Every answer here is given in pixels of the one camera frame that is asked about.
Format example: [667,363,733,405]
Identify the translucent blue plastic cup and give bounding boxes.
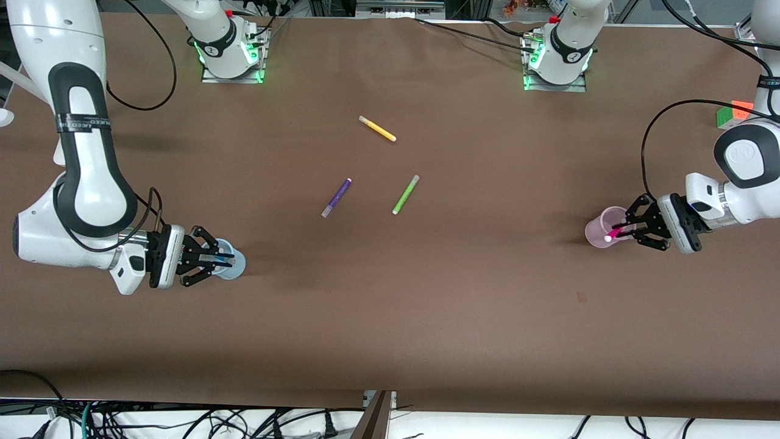
[210,238,247,280]

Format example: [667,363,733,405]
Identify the translucent pink plastic cup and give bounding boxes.
[584,206,637,249]

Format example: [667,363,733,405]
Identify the colourful puzzle cube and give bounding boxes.
[716,100,755,129]

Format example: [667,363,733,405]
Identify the purple marker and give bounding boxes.
[321,177,353,218]

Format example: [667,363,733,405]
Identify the green marker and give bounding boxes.
[392,174,420,215]

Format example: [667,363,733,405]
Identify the yellow marker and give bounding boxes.
[358,115,397,143]

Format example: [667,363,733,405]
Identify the brown table support beam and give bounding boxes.
[350,390,395,439]

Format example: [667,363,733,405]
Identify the grey metal device box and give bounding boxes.
[355,0,447,19]

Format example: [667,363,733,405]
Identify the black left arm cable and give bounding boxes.
[640,0,780,202]

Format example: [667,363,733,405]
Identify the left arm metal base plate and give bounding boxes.
[523,30,587,93]

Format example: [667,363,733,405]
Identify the tangled black floor cables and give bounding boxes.
[91,404,366,439]

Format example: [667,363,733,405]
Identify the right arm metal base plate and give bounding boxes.
[201,24,267,84]

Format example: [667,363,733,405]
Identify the black looped floor cable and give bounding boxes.
[0,369,65,439]

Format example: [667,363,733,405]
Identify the black cable across table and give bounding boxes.
[413,17,540,55]

